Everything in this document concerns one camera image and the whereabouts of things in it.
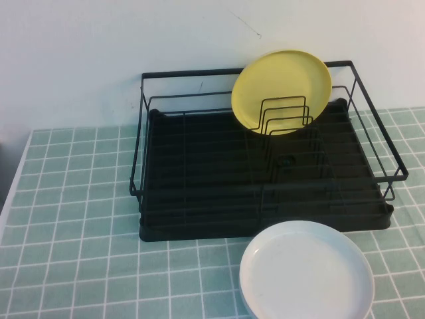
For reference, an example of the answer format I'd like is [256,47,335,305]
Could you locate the yellow round plate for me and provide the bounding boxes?
[230,49,333,136]

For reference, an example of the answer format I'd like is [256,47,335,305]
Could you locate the green checkered tablecloth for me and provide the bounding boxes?
[0,106,425,319]

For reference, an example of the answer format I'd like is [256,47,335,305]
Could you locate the white round plate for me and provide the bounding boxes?
[238,219,376,319]

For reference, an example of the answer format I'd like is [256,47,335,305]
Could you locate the black plastic drip tray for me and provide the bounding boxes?
[138,97,396,243]

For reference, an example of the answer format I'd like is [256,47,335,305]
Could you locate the black wire dish rack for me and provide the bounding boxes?
[127,60,409,231]

